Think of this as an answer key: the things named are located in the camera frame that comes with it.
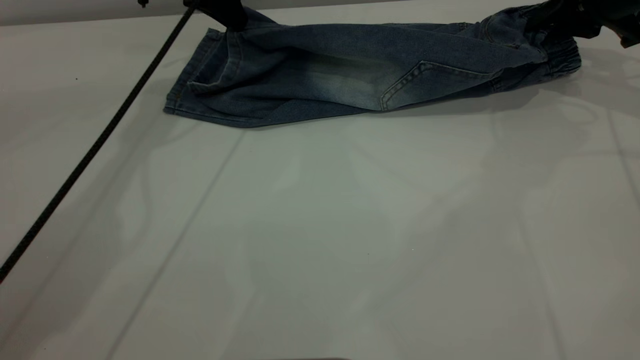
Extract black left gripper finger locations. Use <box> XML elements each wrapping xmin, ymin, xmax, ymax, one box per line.
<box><xmin>197</xmin><ymin>0</ymin><xmax>249</xmax><ymax>32</ymax></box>

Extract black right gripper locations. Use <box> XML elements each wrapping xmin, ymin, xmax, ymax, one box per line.
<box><xmin>527</xmin><ymin>0</ymin><xmax>640</xmax><ymax>49</ymax></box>

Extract blue denim jeans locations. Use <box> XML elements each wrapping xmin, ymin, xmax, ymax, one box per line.
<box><xmin>163</xmin><ymin>4</ymin><xmax>582</xmax><ymax>129</ymax></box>

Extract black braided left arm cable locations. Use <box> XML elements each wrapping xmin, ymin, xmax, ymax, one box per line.
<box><xmin>0</xmin><ymin>2</ymin><xmax>197</xmax><ymax>284</ymax></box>

